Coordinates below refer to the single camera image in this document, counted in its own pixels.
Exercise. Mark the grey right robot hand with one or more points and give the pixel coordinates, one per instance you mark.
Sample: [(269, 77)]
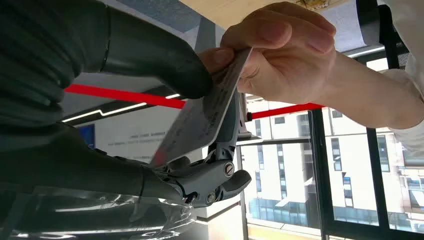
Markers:
[(149, 56)]

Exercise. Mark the person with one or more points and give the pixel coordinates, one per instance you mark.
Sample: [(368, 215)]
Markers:
[(414, 33)]

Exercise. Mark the red barrier belt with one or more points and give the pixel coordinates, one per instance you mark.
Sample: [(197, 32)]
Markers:
[(126, 96)]

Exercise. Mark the ceiling light strip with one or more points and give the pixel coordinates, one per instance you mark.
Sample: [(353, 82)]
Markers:
[(366, 52), (122, 108)]

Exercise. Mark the black office chair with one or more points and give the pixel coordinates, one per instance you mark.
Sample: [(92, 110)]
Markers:
[(367, 23)]

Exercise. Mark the white wall notice board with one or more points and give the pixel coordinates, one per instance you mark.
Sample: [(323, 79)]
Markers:
[(132, 139)]

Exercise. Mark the blue wall sign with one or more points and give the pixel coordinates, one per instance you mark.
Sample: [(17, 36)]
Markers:
[(87, 136)]

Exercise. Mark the black window frame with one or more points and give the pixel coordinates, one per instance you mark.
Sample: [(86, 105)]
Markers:
[(319, 165)]

